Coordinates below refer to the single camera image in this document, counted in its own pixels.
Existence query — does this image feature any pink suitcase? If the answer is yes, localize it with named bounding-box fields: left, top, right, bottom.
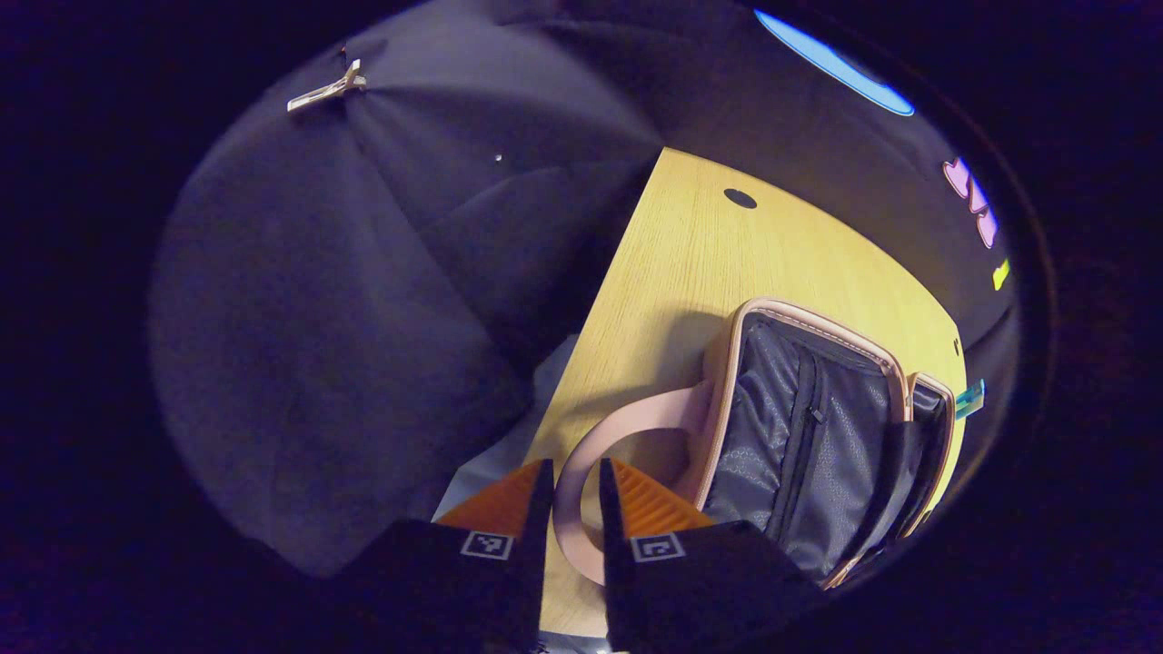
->
left=552, top=297, right=957, bottom=590

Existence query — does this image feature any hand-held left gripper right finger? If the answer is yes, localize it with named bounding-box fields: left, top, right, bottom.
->
left=598, top=457, right=819, bottom=654

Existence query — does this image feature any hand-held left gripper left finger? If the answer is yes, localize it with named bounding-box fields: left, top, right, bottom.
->
left=336, top=459, right=555, bottom=654

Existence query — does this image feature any black backdrop cloth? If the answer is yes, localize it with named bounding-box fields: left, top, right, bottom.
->
left=150, top=0, right=1019, bottom=582

